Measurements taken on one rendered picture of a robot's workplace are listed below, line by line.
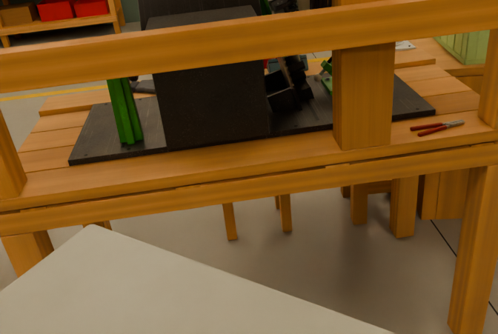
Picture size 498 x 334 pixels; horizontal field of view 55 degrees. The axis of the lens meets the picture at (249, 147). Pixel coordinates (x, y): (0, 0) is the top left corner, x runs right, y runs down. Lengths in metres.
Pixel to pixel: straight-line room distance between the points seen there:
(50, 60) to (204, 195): 0.53
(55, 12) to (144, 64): 5.76
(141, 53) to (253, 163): 0.43
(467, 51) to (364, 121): 0.99
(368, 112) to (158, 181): 0.59
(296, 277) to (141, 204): 1.04
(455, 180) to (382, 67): 1.28
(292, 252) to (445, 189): 0.79
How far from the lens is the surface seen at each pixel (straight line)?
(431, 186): 2.45
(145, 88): 1.83
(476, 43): 2.22
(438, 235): 2.48
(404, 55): 2.00
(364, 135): 1.33
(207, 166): 1.31
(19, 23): 7.08
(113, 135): 1.55
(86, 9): 6.75
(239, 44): 1.11
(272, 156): 1.32
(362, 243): 2.38
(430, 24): 1.22
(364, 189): 2.36
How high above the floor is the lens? 1.54
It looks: 29 degrees down
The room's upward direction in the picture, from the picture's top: 6 degrees counter-clockwise
